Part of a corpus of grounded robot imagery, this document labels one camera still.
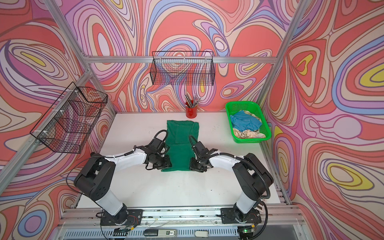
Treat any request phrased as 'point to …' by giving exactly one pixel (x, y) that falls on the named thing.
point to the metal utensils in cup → (190, 104)
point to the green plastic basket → (253, 107)
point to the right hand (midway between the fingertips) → (193, 171)
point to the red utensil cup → (191, 112)
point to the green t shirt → (182, 136)
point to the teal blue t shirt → (243, 121)
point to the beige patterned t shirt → (249, 133)
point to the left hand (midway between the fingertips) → (173, 165)
